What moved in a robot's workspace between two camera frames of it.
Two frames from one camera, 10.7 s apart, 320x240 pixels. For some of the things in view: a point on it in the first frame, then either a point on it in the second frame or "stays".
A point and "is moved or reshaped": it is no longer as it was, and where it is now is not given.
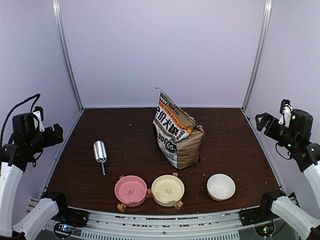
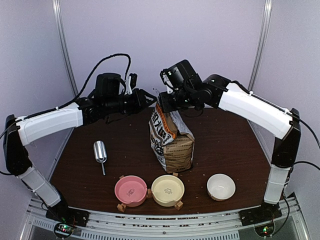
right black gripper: [265, 118] → [166, 107]
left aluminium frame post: [57, 9] stays
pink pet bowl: [131, 190] stays
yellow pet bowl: [167, 190] stays
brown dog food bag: [179, 136] is moved or reshaped
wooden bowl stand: [178, 205] stays
